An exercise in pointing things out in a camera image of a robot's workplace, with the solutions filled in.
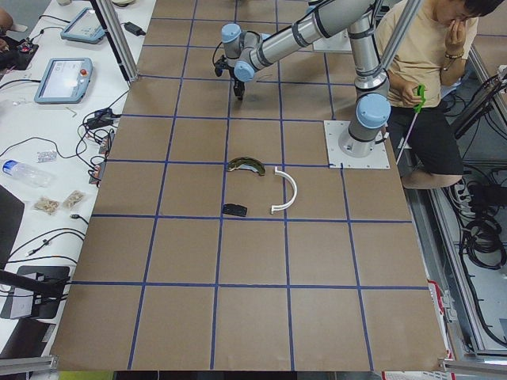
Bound black brake pad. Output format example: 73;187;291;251
222;203;248;218

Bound near teach pendant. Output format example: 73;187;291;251
34;58;93;105

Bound olive curved brake shoe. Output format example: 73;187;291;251
227;156;265;177

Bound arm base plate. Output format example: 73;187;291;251
323;120;390;169
312;31;352;54

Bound clear plastic water bottle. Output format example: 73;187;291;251
1;159;55;188

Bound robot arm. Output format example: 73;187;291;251
213;1;387;141

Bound white curved plastic bracket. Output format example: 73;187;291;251
269;165;299;215

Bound green handled tool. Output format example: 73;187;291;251
414;84;426;114

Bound teach pendant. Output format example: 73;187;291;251
60;8;105;44
34;58;93;105

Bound aluminium frame post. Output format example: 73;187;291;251
90;0;139;83

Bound far teach pendant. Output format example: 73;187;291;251
60;8;105;44

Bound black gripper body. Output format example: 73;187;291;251
233;78;245;96

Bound black power adapter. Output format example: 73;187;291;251
124;22;146;36

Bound person in beige shirt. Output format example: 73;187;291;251
387;0;501;189

